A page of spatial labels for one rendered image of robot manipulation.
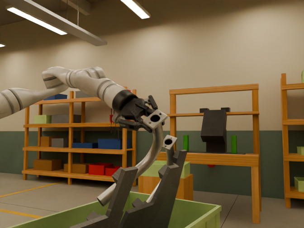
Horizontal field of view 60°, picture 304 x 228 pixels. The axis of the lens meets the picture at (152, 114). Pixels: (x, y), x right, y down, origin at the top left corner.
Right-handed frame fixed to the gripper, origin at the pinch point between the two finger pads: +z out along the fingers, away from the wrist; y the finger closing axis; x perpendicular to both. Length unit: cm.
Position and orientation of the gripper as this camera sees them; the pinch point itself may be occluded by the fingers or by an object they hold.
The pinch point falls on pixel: (154, 123)
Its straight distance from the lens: 72.2
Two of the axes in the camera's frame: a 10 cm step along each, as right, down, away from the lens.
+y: 7.1, -5.8, 4.0
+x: 1.4, 6.7, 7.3
